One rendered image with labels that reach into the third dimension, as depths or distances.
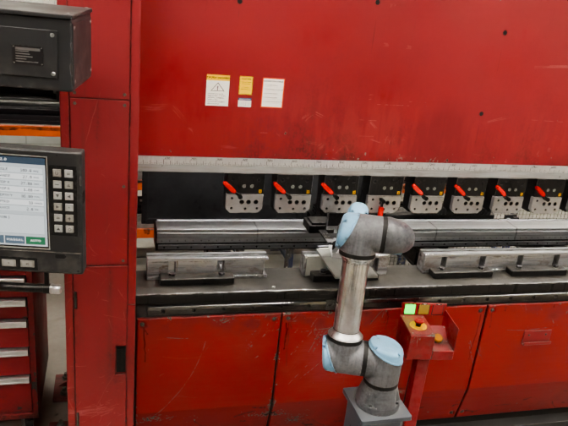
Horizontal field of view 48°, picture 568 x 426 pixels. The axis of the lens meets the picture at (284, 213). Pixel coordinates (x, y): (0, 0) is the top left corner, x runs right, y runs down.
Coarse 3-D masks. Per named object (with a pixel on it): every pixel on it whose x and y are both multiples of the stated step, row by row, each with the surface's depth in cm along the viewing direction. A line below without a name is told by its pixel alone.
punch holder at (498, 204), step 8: (488, 184) 289; (496, 184) 283; (504, 184) 283; (512, 184) 284; (520, 184) 285; (488, 192) 290; (496, 192) 284; (512, 192) 286; (520, 192) 287; (488, 200) 290; (496, 200) 285; (504, 200) 286; (512, 200) 287; (520, 200) 288; (488, 208) 290; (496, 208) 286; (504, 208) 287; (512, 208) 288; (520, 208) 290
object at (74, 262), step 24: (0, 144) 169; (48, 168) 170; (72, 168) 170; (48, 192) 172; (72, 192) 172; (48, 216) 174; (72, 216) 175; (48, 240) 177; (72, 240) 177; (0, 264) 178; (24, 264) 179; (48, 264) 179; (72, 264) 180
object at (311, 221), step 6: (312, 216) 300; (318, 216) 301; (324, 216) 302; (306, 222) 298; (312, 222) 294; (318, 222) 294; (324, 222) 295; (306, 228) 298; (312, 228) 293; (318, 228) 294; (324, 228) 295; (324, 234) 289; (330, 240) 284
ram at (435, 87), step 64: (192, 0) 223; (256, 0) 229; (320, 0) 234; (384, 0) 240; (448, 0) 246; (512, 0) 252; (192, 64) 232; (256, 64) 237; (320, 64) 243; (384, 64) 249; (448, 64) 256; (512, 64) 263; (192, 128) 240; (256, 128) 246; (320, 128) 253; (384, 128) 259; (448, 128) 266; (512, 128) 274
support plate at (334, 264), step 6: (318, 252) 272; (324, 252) 272; (324, 258) 266; (330, 258) 267; (330, 264) 262; (336, 264) 262; (330, 270) 256; (336, 270) 256; (372, 270) 260; (336, 276) 251; (372, 276) 255
